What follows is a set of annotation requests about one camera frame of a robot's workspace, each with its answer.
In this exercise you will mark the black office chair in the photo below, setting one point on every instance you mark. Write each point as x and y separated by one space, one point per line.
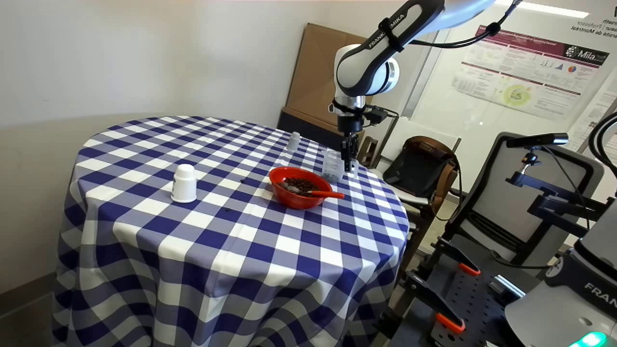
495 205

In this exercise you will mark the chair with black bag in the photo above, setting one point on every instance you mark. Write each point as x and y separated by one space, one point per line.
417 170

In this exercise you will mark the grey Franka robot base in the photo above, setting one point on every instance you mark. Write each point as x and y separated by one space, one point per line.
566 301

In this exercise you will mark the black orange clamp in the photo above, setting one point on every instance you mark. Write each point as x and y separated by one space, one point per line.
437 305
460 261

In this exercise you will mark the small clear plastic cup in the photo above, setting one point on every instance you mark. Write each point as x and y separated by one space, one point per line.
294 143

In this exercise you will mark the clear plastic jug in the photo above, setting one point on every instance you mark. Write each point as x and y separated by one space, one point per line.
333 168

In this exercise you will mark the red bowl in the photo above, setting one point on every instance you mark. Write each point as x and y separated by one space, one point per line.
292 197

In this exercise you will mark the dark brown bowl contents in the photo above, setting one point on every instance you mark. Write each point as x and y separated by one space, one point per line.
298 187

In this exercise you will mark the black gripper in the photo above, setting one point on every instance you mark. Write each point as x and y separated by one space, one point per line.
350 118

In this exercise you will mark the white purple wall poster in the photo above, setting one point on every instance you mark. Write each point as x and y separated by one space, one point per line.
533 70

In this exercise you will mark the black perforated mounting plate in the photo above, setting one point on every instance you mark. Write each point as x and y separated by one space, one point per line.
475 301

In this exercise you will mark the brown cardboard box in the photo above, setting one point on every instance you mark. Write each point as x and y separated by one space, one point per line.
319 77

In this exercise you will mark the red spoon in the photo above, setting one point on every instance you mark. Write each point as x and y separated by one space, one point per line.
329 193

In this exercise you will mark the black blue camera mount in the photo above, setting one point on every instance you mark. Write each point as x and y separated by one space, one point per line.
560 199

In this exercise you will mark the blue white checkered tablecloth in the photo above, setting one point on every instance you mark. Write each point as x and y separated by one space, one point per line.
213 257

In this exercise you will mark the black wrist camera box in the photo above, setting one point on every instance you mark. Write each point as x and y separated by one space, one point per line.
381 116

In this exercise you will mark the small white plastic cup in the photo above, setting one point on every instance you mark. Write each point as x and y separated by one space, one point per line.
184 185

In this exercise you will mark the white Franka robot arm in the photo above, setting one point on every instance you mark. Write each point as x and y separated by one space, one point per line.
387 45

